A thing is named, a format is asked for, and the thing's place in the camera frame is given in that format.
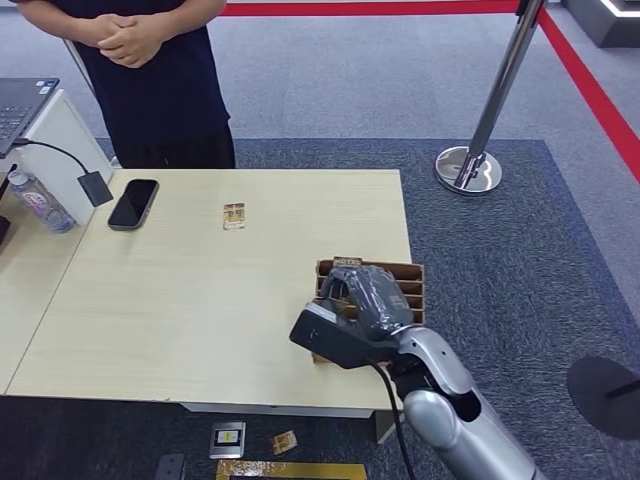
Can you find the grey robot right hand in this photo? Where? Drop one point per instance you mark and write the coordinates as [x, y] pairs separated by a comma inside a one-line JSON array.
[[375, 298]]

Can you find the person's left hand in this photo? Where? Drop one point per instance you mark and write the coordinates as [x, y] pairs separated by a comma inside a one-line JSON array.
[[132, 30]]

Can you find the person's right hand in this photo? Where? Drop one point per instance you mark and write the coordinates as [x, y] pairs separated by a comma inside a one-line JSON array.
[[129, 58]]

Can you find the person's left forearm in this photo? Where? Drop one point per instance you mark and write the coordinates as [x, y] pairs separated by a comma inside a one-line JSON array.
[[192, 16]]

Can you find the person's right forearm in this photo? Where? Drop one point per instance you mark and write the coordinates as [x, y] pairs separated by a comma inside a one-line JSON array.
[[55, 20]]

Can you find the gold hotel card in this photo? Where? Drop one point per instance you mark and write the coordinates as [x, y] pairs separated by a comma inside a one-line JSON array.
[[234, 216], [347, 262], [284, 442]]

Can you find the brown slotted card holder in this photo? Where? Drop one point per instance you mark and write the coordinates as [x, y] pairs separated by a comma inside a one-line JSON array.
[[413, 286]]

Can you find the person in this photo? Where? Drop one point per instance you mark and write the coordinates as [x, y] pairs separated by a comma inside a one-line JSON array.
[[170, 99]]

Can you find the silver card reader plate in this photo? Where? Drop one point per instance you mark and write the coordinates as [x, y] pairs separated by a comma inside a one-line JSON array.
[[227, 440]]

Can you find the white laptop stand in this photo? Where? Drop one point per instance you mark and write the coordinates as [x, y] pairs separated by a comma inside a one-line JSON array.
[[60, 152]]

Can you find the small black external drive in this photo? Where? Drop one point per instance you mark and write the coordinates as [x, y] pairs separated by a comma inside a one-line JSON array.
[[95, 189]]

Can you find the black smartphone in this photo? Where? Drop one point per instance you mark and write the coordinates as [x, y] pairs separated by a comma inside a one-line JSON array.
[[133, 204]]

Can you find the dark laptop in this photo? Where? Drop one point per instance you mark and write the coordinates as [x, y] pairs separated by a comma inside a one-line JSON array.
[[20, 106]]

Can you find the dark blue carpet mat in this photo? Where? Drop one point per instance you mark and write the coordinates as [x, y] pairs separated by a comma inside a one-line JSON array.
[[500, 265]]

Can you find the clear plastic water bottle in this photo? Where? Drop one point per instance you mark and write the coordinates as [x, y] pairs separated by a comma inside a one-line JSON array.
[[40, 202]]

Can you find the gold framed sign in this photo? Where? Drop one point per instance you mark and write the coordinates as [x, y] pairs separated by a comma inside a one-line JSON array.
[[295, 471]]

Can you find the black stand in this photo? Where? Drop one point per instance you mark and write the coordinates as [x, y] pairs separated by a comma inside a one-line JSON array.
[[4, 228]]

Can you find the red barrier belt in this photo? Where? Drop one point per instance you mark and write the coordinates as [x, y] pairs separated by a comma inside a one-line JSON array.
[[370, 8], [595, 99]]

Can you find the black round base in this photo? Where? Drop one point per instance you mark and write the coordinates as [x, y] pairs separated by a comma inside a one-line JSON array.
[[600, 397]]

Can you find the dark grey flat block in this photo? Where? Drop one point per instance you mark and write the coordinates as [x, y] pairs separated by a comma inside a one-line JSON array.
[[169, 466]]

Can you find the dark platform with light strip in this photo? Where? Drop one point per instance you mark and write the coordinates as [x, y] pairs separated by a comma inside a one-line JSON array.
[[605, 23]]

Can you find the chrome stanchion post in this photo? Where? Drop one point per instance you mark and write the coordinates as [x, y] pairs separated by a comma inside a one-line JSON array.
[[492, 99], [80, 66]]

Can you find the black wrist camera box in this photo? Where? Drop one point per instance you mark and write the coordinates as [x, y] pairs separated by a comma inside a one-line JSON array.
[[330, 338]]

